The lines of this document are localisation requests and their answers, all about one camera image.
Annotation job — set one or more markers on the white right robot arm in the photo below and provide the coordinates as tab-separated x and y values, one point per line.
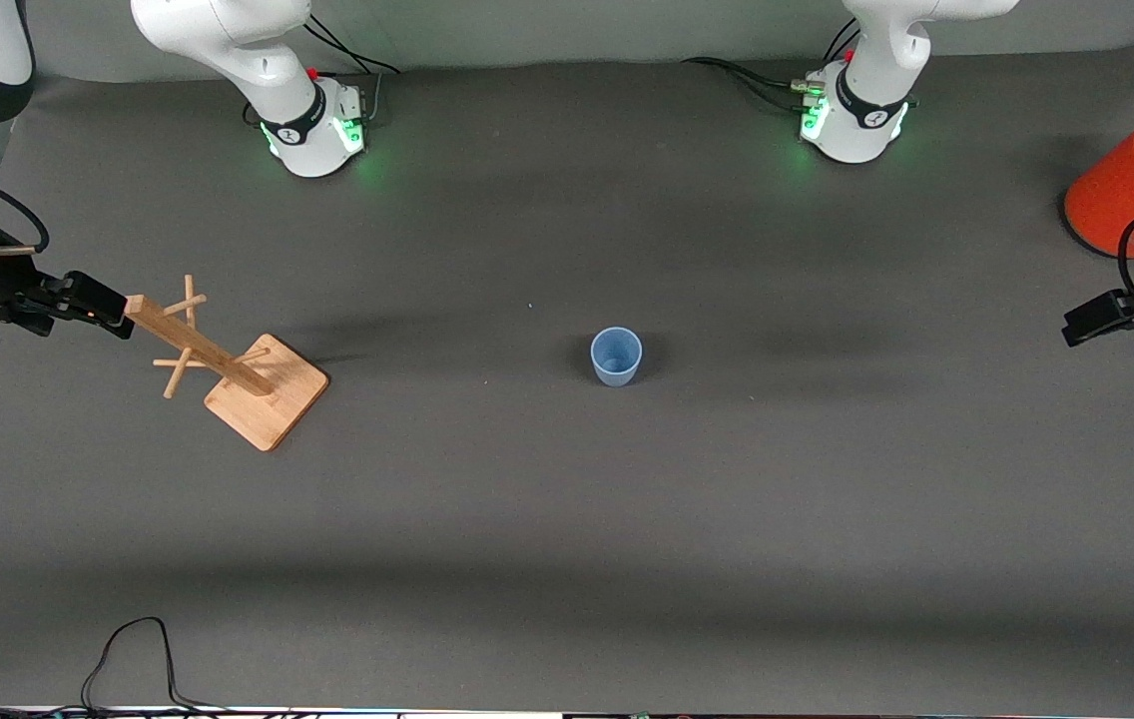
228	40

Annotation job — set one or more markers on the light blue plastic cup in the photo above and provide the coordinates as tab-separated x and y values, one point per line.
617	364

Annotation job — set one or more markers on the wooden cup rack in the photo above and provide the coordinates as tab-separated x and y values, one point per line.
268	404

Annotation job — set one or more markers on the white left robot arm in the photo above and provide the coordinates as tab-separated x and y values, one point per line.
876	60

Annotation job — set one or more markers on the dark grey table mat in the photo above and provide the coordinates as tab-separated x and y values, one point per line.
567	499

